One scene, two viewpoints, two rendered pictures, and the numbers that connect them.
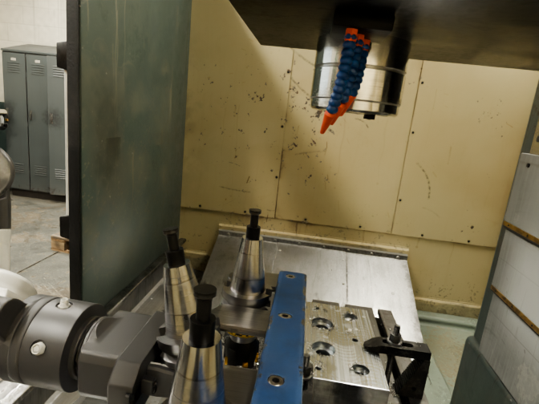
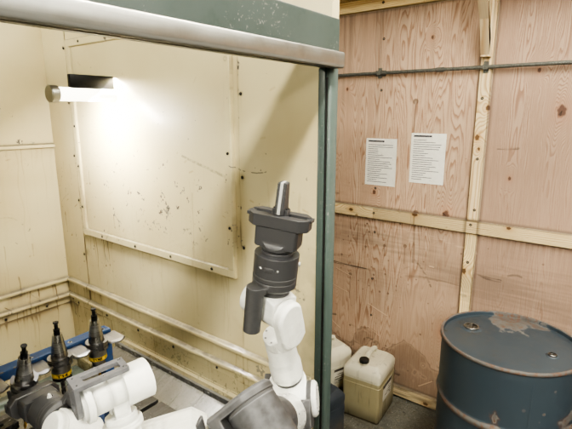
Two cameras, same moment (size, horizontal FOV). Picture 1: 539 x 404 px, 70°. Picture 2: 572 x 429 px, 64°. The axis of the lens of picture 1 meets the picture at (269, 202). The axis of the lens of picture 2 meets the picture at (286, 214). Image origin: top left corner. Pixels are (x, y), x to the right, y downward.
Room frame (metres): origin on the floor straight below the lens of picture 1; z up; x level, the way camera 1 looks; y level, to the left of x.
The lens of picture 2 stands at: (0.86, 1.18, 1.89)
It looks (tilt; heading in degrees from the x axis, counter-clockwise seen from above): 13 degrees down; 212
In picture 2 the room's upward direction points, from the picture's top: straight up
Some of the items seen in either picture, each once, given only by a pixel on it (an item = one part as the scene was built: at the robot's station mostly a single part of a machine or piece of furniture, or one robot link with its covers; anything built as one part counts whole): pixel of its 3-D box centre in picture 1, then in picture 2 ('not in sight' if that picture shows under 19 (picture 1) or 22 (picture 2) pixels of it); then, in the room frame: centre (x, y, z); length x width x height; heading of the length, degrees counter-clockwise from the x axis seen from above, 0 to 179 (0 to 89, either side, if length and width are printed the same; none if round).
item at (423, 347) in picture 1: (395, 357); not in sight; (0.71, -0.29, 0.97); 0.13 x 0.03 x 0.15; 85
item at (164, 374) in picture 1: (176, 386); not in sight; (0.31, 0.07, 1.18); 0.06 x 0.02 x 0.03; 85
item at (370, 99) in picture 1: (358, 78); not in sight; (0.72, -0.13, 1.52); 0.16 x 0.16 x 0.12
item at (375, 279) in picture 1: (306, 299); not in sight; (1.38, -0.19, 0.75); 0.89 x 0.67 x 0.26; 85
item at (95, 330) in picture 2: not in sight; (95, 329); (0.12, 0.04, 1.26); 0.04 x 0.04 x 0.07
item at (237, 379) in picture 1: (213, 385); (39, 368); (0.28, 0.03, 1.21); 0.07 x 0.05 x 0.01; 85
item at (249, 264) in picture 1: (249, 262); not in sight; (0.45, 0.02, 1.26); 0.04 x 0.04 x 0.07
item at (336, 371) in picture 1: (321, 345); not in sight; (0.74, -0.15, 0.97); 0.29 x 0.23 x 0.05; 175
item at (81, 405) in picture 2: not in sight; (101, 392); (0.47, 0.59, 1.45); 0.09 x 0.06 x 0.08; 163
